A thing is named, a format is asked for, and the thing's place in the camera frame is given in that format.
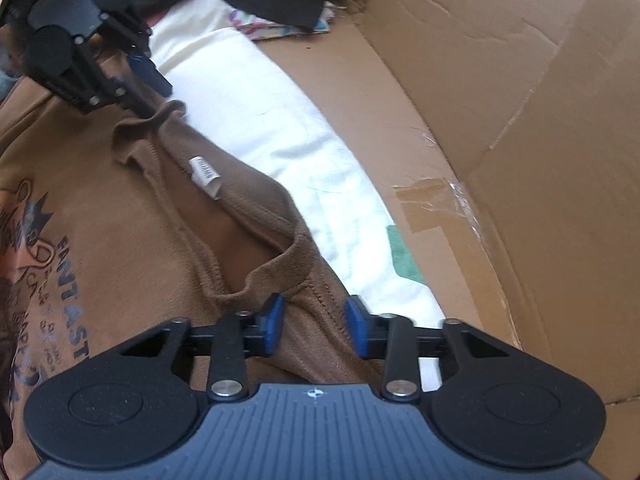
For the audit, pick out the brown cardboard sheet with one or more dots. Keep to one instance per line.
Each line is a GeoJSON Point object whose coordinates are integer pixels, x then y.
{"type": "Point", "coordinates": [500, 110]}

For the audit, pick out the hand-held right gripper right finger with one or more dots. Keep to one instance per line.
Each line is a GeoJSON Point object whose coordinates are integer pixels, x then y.
{"type": "Point", "coordinates": [356, 327]}

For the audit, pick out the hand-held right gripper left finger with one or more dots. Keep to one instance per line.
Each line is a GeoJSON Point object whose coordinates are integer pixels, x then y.
{"type": "Point", "coordinates": [274, 322]}

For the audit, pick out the brown printed t-shirt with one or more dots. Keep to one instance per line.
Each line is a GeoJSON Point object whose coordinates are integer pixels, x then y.
{"type": "Point", "coordinates": [150, 210]}

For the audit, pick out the cream bear printed bed sheet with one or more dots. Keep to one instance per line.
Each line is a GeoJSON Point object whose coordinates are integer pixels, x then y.
{"type": "Point", "coordinates": [280, 110]}

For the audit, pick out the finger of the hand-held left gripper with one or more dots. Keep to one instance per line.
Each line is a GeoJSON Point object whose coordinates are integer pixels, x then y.
{"type": "Point", "coordinates": [107, 87]}
{"type": "Point", "coordinates": [150, 72]}

